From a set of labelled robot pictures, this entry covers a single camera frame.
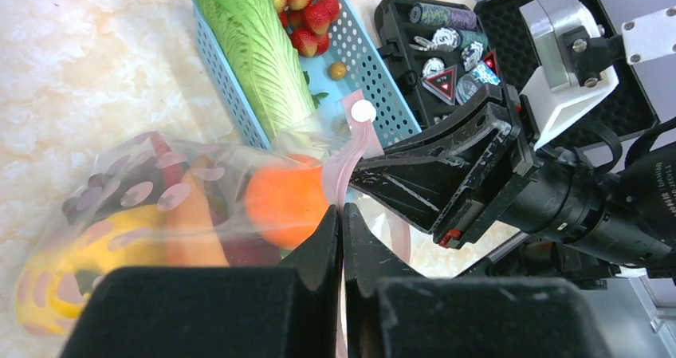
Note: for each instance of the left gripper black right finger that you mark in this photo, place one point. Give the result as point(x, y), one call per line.
point(394, 311)

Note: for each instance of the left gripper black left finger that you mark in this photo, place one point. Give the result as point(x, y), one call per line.
point(286, 310)

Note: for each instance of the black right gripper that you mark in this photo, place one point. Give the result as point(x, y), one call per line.
point(622, 212)

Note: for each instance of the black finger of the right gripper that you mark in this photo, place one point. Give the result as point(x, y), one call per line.
point(453, 180)

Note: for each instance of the dark red toy eggplant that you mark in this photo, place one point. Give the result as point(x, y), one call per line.
point(240, 248)

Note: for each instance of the clear zip bag pink dots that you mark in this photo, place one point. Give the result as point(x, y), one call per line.
point(162, 201)

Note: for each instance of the dark red toy grapes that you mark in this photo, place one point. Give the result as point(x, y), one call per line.
point(131, 181)

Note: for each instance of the black red all-in triangle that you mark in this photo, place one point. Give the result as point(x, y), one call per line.
point(442, 84)

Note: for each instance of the clear round dealer button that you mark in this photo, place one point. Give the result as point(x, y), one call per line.
point(466, 87)

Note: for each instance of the light blue chip stack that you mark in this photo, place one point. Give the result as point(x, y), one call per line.
point(483, 74)

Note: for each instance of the black poker chip case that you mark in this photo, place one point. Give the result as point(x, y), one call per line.
point(627, 111)

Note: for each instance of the light blue plastic basket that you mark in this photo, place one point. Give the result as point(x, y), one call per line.
point(349, 43)

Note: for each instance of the small brown toy potato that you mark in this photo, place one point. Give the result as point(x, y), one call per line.
point(337, 70)

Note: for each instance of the purple chip row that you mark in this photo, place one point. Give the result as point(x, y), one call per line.
point(461, 19)

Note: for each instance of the blue green chip row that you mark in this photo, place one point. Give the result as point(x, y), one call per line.
point(430, 14)

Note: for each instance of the green white toy cabbage stalk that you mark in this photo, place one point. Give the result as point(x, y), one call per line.
point(263, 60)

